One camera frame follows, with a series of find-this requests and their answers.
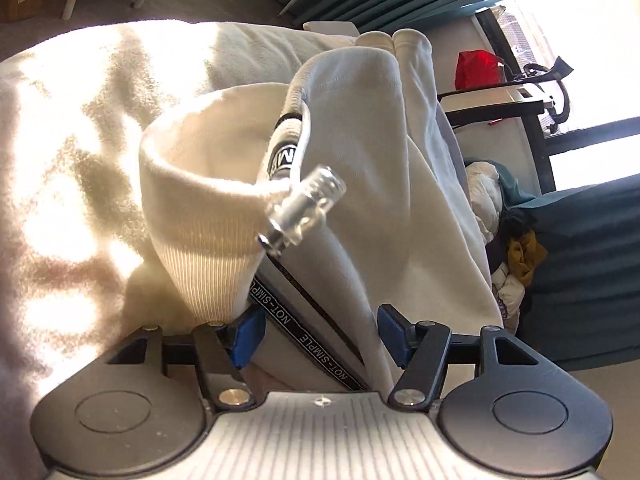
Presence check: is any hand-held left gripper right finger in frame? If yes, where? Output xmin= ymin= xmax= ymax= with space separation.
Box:
xmin=377 ymin=303 xmax=553 ymax=409

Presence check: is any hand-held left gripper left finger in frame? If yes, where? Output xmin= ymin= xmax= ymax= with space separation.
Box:
xmin=102 ymin=304 xmax=267 ymax=411

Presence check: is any cream zip jacket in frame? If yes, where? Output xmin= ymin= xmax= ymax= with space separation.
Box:
xmin=139 ymin=29 xmax=507 ymax=395

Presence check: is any mustard yellow garment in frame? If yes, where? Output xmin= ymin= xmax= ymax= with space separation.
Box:
xmin=507 ymin=232 xmax=549 ymax=287

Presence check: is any dark garment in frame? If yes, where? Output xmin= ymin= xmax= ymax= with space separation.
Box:
xmin=487 ymin=205 xmax=538 ymax=271

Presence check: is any black metal stand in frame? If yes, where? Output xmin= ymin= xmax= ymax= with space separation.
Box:
xmin=437 ymin=55 xmax=573 ymax=196

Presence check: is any red cloth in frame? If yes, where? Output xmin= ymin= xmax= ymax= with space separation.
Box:
xmin=455 ymin=50 xmax=504 ymax=89

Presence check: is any window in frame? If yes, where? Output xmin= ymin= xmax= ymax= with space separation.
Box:
xmin=475 ymin=0 xmax=640 ymax=196

